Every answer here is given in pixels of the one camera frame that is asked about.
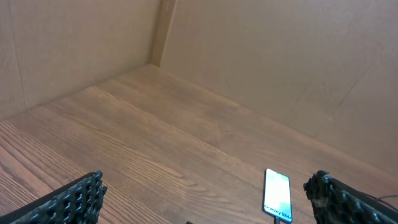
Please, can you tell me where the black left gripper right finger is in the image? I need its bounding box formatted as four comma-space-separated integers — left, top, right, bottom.
303, 170, 397, 224

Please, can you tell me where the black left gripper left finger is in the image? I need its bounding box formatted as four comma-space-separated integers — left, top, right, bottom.
1, 170, 108, 224

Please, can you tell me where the Samsung Galaxy smartphone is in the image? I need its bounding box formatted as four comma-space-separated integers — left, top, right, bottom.
262, 168, 293, 223

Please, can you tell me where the black USB charging cable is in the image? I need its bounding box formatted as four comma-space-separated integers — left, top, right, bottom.
273, 194, 398, 224

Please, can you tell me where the brown cardboard side wall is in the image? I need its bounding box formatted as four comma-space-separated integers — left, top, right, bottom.
1, 0, 176, 119

